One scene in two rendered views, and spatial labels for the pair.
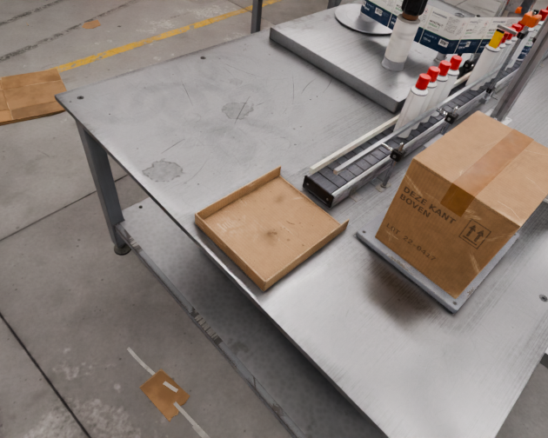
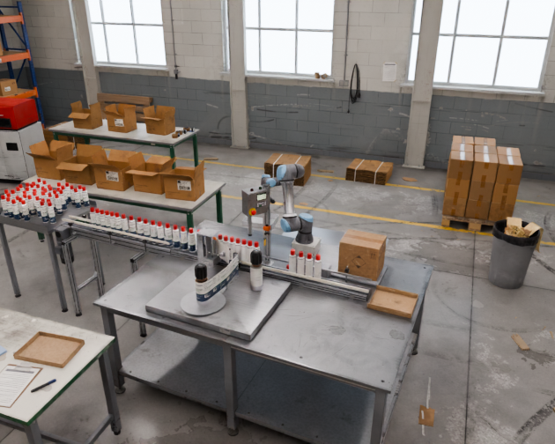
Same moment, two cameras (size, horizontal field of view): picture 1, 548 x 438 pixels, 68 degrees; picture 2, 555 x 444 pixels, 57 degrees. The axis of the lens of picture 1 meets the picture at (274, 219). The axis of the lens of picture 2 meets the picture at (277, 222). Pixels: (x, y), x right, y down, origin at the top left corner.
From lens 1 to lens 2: 3.73 m
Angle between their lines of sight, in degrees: 80
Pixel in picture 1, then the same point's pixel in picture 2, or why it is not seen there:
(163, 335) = (403, 431)
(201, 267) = (370, 402)
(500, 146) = (355, 238)
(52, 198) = not seen: outside the picture
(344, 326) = (411, 284)
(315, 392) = not seen: hidden behind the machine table
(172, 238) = (363, 422)
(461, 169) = (374, 242)
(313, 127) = (326, 307)
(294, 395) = not seen: hidden behind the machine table
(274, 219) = (389, 303)
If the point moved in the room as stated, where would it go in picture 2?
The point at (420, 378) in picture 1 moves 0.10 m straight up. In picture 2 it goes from (411, 271) to (413, 260)
